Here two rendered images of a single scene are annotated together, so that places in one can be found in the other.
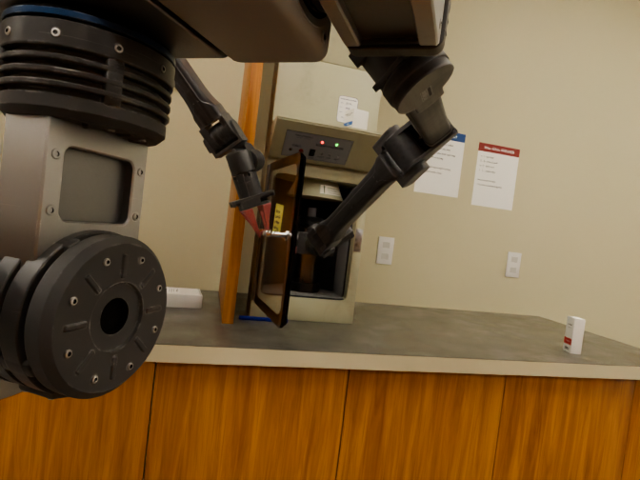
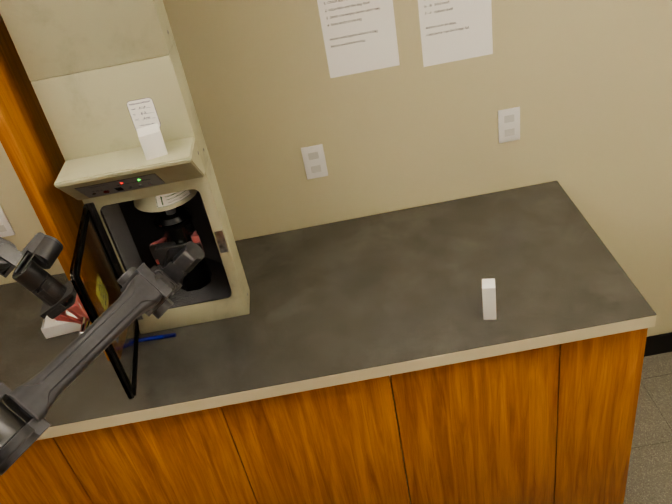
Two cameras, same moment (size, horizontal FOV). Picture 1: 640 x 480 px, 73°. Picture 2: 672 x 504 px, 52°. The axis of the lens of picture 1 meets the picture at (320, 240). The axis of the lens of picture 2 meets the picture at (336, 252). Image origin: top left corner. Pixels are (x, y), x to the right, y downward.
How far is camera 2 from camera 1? 1.25 m
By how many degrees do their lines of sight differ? 36
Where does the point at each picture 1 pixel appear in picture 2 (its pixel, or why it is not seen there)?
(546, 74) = not seen: outside the picture
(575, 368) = (465, 354)
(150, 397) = (60, 452)
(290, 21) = not seen: outside the picture
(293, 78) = (62, 105)
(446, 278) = (410, 169)
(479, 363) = (346, 375)
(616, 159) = not seen: outside the picture
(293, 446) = (195, 456)
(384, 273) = (322, 187)
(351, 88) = (137, 87)
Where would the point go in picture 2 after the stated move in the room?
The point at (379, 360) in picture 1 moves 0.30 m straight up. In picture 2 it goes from (238, 396) to (207, 306)
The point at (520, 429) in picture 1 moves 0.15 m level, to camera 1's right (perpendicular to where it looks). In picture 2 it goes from (420, 404) to (476, 405)
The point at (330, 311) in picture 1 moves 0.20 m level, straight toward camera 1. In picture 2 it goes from (221, 310) to (196, 360)
